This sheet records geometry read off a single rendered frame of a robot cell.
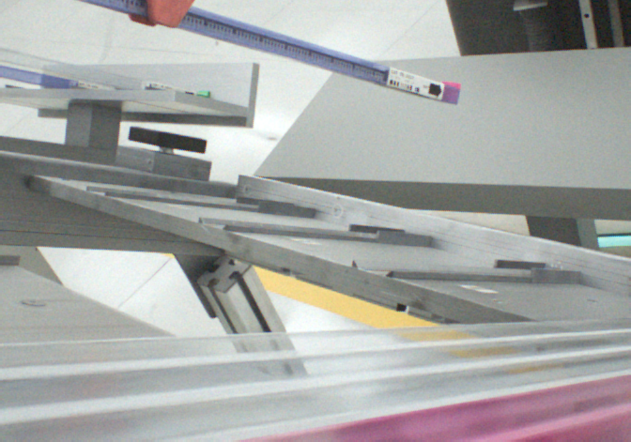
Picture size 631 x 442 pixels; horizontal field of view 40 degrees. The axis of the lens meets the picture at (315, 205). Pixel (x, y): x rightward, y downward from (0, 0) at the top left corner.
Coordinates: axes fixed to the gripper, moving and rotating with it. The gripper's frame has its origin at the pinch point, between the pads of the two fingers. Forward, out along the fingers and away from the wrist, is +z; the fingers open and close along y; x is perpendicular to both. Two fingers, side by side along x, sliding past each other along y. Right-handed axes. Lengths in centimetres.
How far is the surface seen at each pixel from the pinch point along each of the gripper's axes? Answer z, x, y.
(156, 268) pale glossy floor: 39, 99, -122
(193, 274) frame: 18.6, 27.0, -25.1
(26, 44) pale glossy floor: -15, 155, -304
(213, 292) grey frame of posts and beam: 19.8, 28.4, -23.5
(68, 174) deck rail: 10.2, 8.6, -19.0
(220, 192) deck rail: 10.2, 23.1, -19.2
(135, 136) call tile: 6.9, 16.2, -22.6
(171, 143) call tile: 6.8, 17.6, -19.7
